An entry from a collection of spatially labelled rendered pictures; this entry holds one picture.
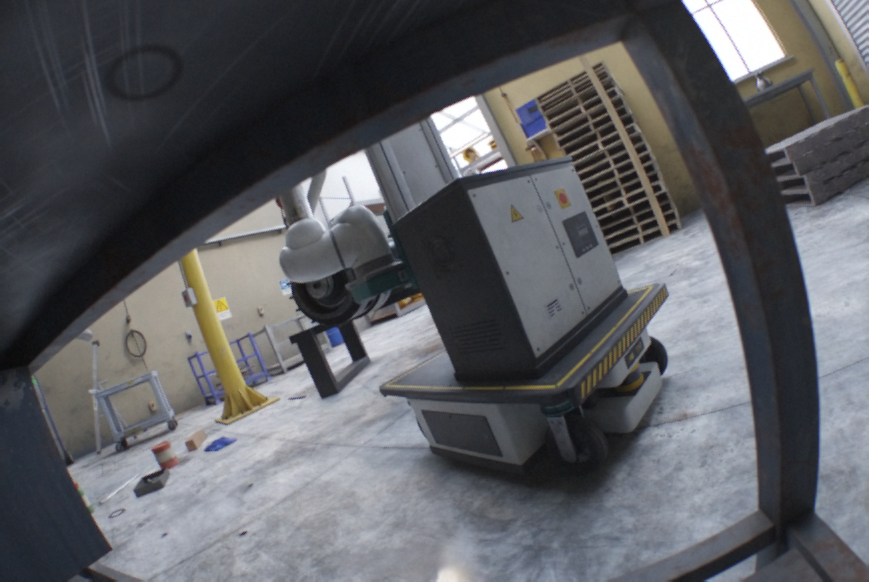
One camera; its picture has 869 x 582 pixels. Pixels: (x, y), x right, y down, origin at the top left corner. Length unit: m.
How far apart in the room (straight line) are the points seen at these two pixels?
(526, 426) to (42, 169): 1.09
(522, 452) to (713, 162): 0.89
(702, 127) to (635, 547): 0.75
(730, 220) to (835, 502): 0.64
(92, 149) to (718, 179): 0.52
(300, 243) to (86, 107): 1.13
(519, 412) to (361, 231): 0.79
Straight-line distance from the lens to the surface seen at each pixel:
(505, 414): 1.02
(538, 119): 6.07
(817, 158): 3.36
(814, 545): 0.54
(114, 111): 0.33
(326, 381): 3.52
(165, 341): 7.99
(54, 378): 7.89
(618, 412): 1.09
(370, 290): 1.30
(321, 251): 1.35
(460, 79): 0.33
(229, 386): 4.62
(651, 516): 0.92
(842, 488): 0.90
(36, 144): 0.35
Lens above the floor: 0.65
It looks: 2 degrees up
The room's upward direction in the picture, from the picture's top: 23 degrees counter-clockwise
